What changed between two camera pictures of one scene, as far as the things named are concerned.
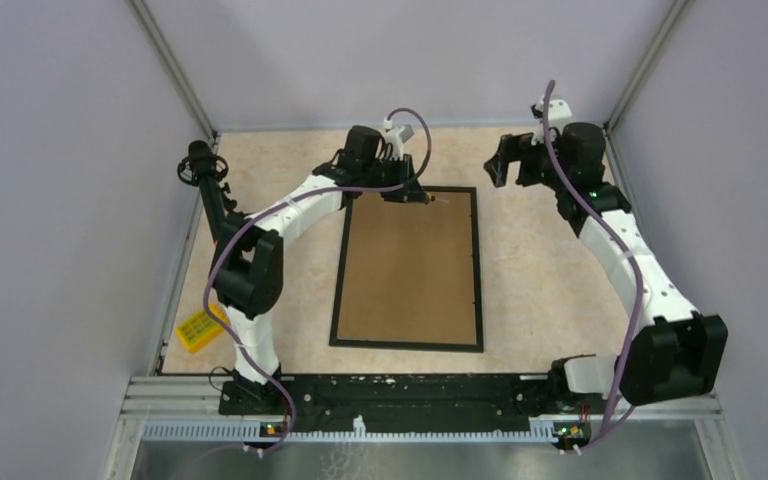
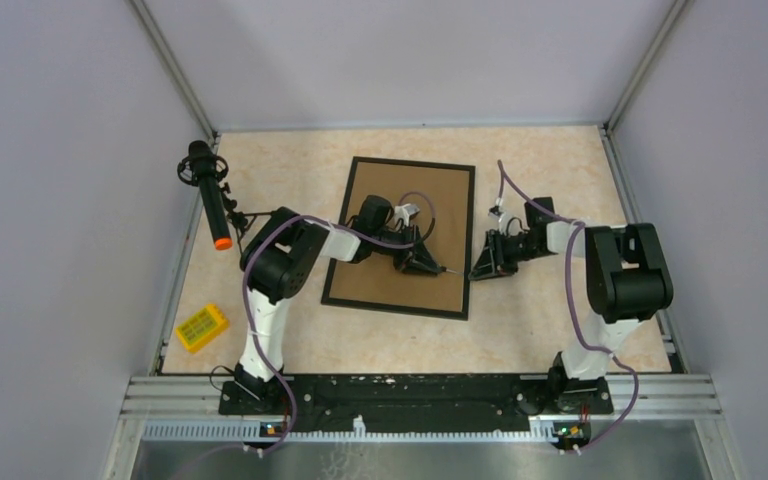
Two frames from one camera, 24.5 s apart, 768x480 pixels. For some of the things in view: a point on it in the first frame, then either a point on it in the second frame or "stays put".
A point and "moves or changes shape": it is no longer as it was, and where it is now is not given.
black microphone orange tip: [206, 169] stays put
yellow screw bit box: [199, 328] stays put
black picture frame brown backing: [408, 274] moves or changes shape
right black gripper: [519, 149] → [485, 267]
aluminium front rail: [201, 397] stays put
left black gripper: [404, 174] → [420, 259]
